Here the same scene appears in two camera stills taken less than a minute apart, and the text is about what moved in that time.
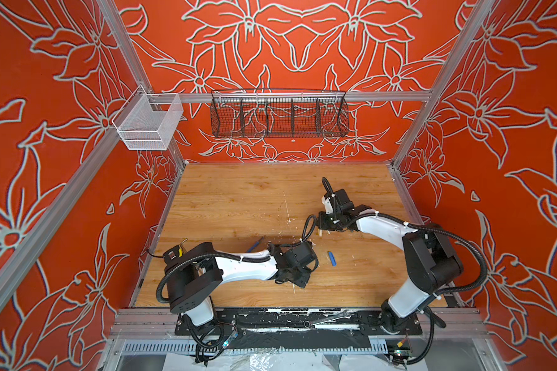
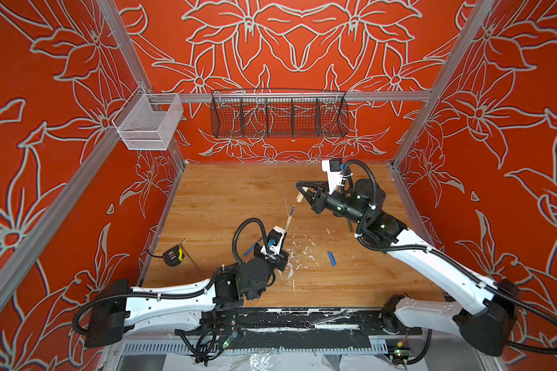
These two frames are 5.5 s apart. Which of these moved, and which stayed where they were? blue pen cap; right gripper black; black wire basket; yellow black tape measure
Moved: right gripper black
Stayed: black wire basket; blue pen cap; yellow black tape measure
